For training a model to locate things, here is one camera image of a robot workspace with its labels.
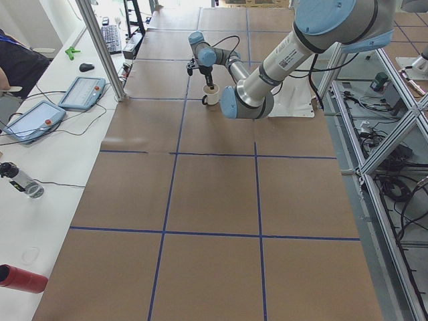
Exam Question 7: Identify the far blue teach pendant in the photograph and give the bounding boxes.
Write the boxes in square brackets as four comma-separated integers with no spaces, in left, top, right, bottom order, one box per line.
[58,76,106,110]

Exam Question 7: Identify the white pedestal column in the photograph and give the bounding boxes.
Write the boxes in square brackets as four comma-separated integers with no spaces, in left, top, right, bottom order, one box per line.
[268,82,314,118]

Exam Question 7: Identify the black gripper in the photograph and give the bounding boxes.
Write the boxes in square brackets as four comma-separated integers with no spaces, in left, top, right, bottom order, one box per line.
[199,65,214,89]

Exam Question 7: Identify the black keyboard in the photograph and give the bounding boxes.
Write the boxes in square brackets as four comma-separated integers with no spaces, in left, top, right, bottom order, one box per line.
[100,25,122,54]

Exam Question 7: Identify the white mug black handle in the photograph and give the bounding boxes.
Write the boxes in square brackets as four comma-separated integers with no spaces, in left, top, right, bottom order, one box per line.
[201,84,219,106]

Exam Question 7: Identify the green clamp tool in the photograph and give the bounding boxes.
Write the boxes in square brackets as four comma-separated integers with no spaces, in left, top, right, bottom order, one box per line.
[65,46,81,61]

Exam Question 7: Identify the red cylinder bottle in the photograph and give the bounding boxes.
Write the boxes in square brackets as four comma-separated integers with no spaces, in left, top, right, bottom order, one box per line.
[1,264,48,294]

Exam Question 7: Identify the blue teach pendant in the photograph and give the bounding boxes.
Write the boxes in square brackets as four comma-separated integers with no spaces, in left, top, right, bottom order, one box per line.
[3,100,66,144]
[58,76,106,110]

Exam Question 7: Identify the seated person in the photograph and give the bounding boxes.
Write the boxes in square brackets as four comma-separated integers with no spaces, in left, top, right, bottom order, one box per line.
[1,30,50,99]

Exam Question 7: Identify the near blue teach pendant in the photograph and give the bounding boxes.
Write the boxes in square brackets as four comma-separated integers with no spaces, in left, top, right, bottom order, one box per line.
[3,100,66,144]

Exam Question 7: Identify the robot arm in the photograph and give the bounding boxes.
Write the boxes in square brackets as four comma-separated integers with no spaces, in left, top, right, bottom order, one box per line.
[187,1,395,119]

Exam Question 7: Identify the clear water bottle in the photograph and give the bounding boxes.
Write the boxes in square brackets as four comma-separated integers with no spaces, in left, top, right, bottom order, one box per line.
[1,162,44,199]

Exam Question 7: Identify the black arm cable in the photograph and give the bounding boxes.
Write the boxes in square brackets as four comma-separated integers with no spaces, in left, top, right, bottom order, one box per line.
[209,35,335,98]

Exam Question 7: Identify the aluminium frame post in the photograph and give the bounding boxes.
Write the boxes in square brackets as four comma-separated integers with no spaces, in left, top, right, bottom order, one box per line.
[76,0,126,102]

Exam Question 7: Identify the black computer mouse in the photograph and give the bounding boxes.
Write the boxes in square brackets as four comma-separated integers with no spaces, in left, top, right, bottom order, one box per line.
[79,63,95,72]

